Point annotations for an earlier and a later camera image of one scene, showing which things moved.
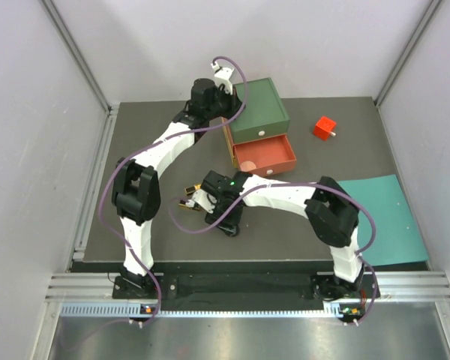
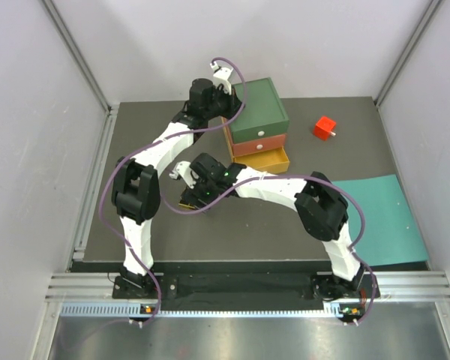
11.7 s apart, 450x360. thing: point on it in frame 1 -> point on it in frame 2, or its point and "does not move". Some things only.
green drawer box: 264,115 does not move
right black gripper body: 220,209 -> 203,191
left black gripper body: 223,105 does not move
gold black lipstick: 196,206 does not move
